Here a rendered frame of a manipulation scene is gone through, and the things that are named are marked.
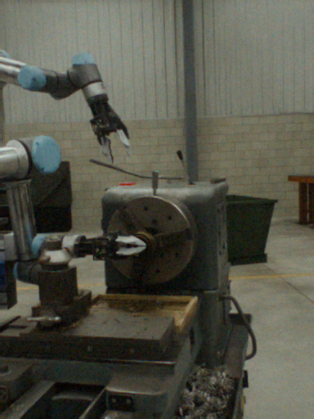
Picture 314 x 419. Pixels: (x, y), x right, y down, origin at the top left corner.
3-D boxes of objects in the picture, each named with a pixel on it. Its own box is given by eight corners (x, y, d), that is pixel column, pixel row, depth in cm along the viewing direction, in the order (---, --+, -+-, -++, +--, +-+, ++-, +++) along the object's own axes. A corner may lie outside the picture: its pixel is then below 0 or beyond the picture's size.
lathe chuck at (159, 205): (112, 273, 187) (116, 191, 184) (194, 283, 180) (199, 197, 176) (104, 278, 179) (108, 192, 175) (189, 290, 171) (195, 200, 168)
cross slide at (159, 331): (20, 326, 133) (19, 310, 132) (176, 334, 122) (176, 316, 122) (-16, 350, 117) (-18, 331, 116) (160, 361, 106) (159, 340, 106)
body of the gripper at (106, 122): (94, 137, 159) (81, 102, 159) (104, 138, 167) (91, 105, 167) (115, 128, 157) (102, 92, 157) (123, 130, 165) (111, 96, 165)
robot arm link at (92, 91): (87, 92, 167) (108, 83, 165) (91, 105, 167) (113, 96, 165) (78, 90, 160) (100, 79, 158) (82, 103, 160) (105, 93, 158)
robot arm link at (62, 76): (35, 78, 165) (58, 63, 159) (58, 82, 174) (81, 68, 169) (42, 100, 164) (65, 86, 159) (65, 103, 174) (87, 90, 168)
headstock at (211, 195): (139, 259, 254) (136, 183, 250) (232, 259, 242) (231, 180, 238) (98, 287, 197) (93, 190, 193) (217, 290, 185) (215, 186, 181)
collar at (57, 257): (47, 258, 124) (47, 246, 124) (76, 259, 122) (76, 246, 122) (32, 264, 116) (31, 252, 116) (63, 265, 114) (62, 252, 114)
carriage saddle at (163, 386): (23, 346, 135) (22, 324, 135) (191, 355, 124) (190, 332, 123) (-48, 398, 106) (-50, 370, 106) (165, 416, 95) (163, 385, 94)
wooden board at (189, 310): (96, 304, 173) (96, 293, 173) (198, 308, 164) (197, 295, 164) (59, 333, 144) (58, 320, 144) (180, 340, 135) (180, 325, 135)
